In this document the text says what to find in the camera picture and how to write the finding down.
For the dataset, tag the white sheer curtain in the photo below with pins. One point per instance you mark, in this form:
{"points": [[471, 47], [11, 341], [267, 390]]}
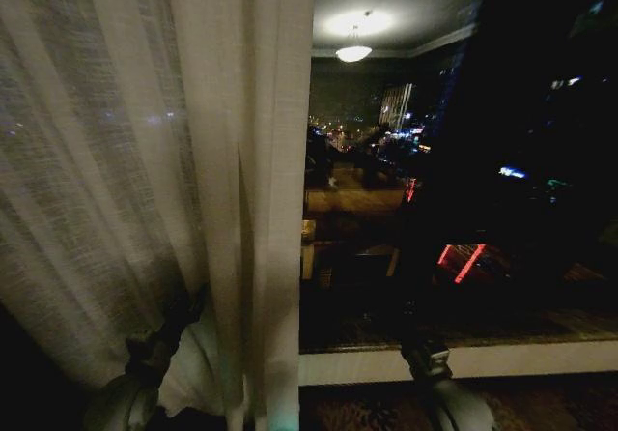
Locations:
{"points": [[145, 112]]}

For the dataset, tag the dark window glass pane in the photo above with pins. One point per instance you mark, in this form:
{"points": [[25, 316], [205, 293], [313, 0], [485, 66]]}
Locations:
{"points": [[434, 160]]}

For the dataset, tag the white window sill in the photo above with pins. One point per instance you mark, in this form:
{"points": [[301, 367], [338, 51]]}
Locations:
{"points": [[507, 361]]}

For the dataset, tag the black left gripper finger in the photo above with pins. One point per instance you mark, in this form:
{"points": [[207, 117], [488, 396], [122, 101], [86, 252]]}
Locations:
{"points": [[194, 301]]}

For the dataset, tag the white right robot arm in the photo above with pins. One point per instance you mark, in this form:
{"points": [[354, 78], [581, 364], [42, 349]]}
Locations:
{"points": [[454, 402]]}

